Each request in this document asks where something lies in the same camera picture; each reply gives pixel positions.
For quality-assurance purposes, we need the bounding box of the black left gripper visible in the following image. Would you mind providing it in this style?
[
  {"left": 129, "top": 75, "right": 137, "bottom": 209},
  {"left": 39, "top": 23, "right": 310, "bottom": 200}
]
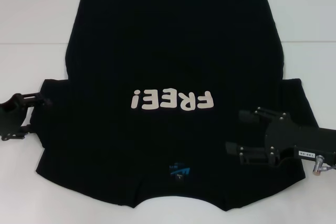
[{"left": 0, "top": 91, "right": 53, "bottom": 142}]

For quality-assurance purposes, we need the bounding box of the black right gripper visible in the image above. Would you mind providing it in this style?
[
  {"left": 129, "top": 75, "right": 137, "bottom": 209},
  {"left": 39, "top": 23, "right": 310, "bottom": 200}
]
[{"left": 225, "top": 106, "right": 336, "bottom": 167}]

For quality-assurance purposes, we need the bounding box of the black shirt with FREE print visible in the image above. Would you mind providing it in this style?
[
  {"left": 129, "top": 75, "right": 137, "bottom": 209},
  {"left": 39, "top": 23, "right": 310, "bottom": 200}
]
[{"left": 35, "top": 0, "right": 320, "bottom": 212}]

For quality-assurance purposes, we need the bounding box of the silver metal cable plug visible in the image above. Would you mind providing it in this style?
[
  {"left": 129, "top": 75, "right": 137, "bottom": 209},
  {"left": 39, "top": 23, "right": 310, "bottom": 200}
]
[{"left": 311, "top": 155, "right": 325, "bottom": 177}]

